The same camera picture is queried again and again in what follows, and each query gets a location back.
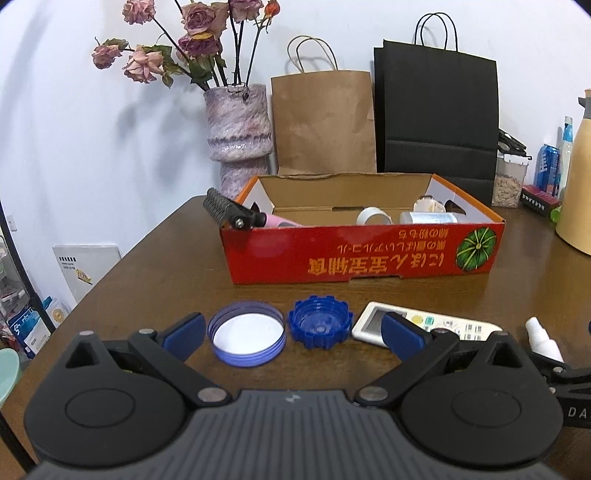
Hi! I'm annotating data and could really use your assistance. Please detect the white remote control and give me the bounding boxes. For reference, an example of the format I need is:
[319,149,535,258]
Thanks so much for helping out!
[352,302,501,348]

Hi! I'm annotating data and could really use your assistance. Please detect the white spray bottle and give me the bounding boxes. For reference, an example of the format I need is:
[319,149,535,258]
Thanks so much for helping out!
[525,317,564,363]

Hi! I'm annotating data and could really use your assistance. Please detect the blue rimmed jar lid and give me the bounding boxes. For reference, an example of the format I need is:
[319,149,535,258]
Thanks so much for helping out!
[206,301,287,368]

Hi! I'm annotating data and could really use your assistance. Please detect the blue ridged bottle cap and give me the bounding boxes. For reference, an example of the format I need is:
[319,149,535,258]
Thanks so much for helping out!
[287,295,353,350]

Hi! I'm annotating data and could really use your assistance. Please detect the white labelled cylinder bottle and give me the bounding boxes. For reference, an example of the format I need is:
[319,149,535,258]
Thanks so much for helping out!
[399,212,459,225]

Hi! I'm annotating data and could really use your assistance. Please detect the pink grey pet brush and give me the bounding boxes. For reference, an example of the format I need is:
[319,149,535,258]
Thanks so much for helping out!
[202,188,300,231]

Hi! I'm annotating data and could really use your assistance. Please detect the white tape roll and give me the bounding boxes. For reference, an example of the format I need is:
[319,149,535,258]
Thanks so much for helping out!
[356,207,393,226]

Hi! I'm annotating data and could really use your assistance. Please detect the beige small perfume bottle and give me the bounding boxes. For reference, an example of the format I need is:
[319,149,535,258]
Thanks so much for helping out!
[413,195,447,213]

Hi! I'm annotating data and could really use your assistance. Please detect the orange cardboard box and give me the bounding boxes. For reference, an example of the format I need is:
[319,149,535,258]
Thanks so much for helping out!
[219,173,505,284]

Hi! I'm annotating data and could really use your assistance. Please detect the blue white packages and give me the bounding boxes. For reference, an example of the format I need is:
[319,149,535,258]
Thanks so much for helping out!
[1,278,50,359]

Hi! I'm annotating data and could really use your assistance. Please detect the beige thermos jug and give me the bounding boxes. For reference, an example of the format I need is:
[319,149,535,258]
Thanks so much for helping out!
[556,89,591,255]

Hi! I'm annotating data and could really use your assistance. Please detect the green bottle cap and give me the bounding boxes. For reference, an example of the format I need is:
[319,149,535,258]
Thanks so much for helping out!
[550,207,561,224]

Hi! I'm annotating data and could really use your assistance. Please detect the mint green plate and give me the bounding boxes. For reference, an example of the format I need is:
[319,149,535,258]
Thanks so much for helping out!
[0,348,21,407]

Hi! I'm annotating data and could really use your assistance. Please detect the dark red small box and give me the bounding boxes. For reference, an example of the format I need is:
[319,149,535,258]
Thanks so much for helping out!
[520,185,561,218]

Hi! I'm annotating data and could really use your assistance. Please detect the black metal stand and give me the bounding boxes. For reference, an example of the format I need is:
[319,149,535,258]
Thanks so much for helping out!
[0,206,56,473]

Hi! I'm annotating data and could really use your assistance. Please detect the clear jar of seeds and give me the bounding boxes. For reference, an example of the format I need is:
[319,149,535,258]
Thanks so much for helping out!
[492,129,532,208]

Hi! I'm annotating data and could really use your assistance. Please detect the pink mottled ceramic vase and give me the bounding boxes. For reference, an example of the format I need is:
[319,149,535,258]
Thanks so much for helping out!
[204,84,273,198]

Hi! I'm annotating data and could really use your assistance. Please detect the blue drink can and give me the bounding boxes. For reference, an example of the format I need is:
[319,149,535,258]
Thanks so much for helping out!
[534,144,560,195]

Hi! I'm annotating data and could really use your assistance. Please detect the black paper bag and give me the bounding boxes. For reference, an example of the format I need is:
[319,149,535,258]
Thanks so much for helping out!
[374,12,499,205]

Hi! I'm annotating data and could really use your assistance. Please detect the brown paper bag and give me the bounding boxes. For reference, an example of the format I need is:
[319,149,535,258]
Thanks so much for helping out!
[270,35,377,175]

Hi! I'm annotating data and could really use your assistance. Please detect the clear plastic bottle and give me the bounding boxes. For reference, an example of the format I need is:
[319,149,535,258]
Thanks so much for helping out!
[557,116,574,200]

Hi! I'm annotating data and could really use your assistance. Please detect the dried pink rose bouquet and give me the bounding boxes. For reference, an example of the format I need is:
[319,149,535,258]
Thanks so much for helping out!
[91,1,280,91]

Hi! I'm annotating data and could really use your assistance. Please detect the white booklet against wall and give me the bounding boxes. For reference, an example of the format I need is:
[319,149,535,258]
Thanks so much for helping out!
[52,244,121,303]

